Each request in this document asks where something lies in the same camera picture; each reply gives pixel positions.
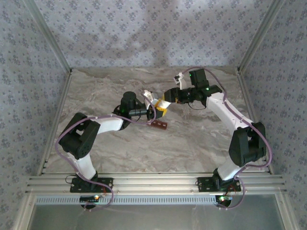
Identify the reddish brown pill box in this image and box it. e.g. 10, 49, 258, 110
150, 119, 169, 130

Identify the small circuit board green light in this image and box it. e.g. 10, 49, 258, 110
215, 195, 233, 204
80, 195, 100, 203

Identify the grey metal panel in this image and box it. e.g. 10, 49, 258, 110
26, 205, 286, 230

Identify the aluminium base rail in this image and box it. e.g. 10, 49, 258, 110
25, 172, 287, 194

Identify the aluminium frame post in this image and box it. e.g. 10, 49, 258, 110
23, 0, 72, 72
237, 0, 286, 72

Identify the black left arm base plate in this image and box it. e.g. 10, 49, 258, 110
70, 176, 114, 194

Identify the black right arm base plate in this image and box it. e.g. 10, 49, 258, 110
196, 176, 242, 192

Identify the aluminium table side rail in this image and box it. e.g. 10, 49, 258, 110
37, 69, 72, 174

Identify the grey slotted cable duct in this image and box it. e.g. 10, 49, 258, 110
35, 194, 218, 206

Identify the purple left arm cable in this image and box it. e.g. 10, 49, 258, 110
55, 92, 158, 213

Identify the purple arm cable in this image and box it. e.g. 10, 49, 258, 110
177, 67, 273, 211
55, 92, 158, 213

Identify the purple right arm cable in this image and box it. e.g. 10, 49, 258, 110
177, 67, 273, 211

